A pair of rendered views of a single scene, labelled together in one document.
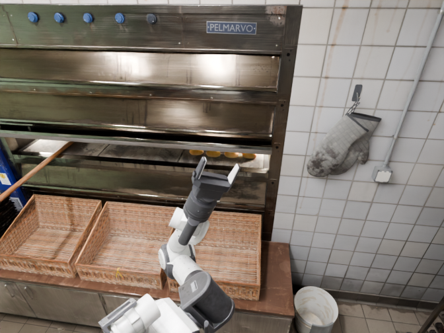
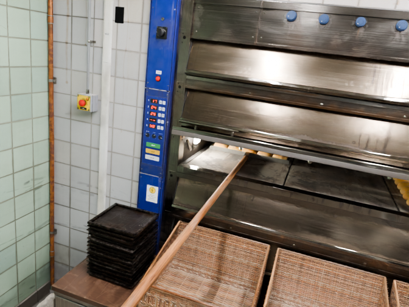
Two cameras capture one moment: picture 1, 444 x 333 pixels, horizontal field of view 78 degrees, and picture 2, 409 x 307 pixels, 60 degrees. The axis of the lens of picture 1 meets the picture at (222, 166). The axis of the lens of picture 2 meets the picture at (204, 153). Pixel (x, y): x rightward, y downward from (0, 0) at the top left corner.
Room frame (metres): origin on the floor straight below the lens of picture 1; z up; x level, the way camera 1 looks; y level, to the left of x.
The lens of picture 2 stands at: (-0.20, 1.03, 1.84)
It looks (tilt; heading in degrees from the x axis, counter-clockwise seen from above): 16 degrees down; 9
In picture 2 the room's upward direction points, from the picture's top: 7 degrees clockwise
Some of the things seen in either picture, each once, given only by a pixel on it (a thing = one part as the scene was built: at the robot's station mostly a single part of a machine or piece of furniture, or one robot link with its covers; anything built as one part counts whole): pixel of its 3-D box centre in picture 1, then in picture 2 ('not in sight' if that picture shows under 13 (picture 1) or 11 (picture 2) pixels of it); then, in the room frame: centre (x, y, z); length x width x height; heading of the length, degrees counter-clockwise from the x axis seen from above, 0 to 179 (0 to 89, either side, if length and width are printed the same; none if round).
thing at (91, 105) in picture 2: not in sight; (87, 102); (1.74, 2.09, 1.46); 0.10 x 0.07 x 0.10; 82
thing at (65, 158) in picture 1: (135, 163); (338, 203); (1.61, 0.59, 1.16); 1.80 x 0.06 x 0.04; 82
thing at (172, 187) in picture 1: (137, 182); (332, 229); (1.58, 0.59, 1.02); 1.79 x 0.11 x 0.19; 82
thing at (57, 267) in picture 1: (52, 232); (207, 274); (1.40, 1.19, 0.72); 0.56 x 0.49 x 0.28; 82
